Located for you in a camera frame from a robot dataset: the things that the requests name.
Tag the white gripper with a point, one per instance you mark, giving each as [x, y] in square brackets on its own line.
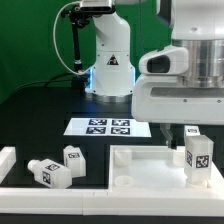
[163, 99]

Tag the white square tabletop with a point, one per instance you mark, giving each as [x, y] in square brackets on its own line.
[154, 167]

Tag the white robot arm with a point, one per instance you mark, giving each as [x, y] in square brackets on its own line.
[182, 83]

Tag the white tag sheet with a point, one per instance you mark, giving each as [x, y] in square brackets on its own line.
[107, 127]

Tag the white U-shaped fence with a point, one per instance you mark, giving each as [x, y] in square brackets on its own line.
[191, 202]

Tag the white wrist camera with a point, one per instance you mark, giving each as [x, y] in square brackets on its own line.
[170, 60]

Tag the black camera stand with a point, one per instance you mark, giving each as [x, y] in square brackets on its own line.
[80, 14]

